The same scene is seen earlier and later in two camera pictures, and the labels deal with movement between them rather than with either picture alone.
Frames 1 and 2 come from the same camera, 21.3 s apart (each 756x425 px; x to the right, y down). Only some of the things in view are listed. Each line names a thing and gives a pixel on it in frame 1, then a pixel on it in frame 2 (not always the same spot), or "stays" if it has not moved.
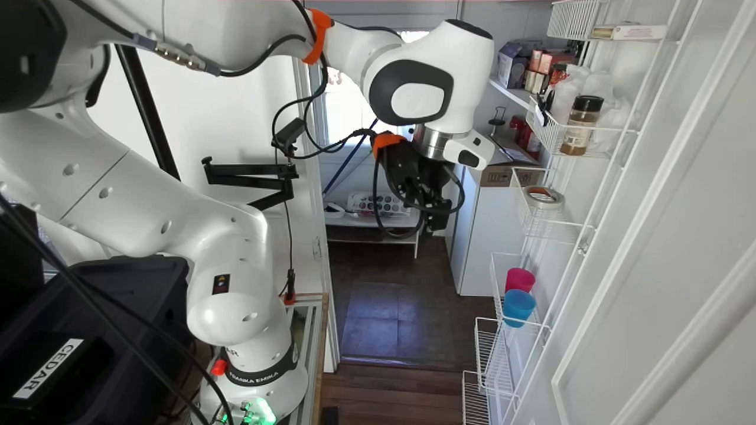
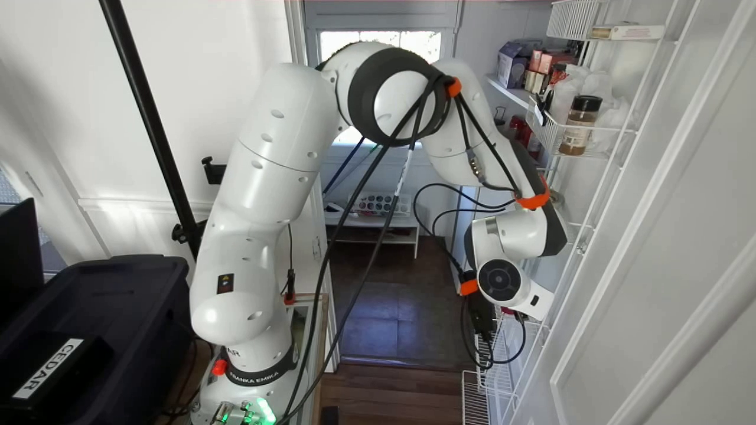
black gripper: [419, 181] → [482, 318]
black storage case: [97, 344] stays
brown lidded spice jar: [583, 122] stays
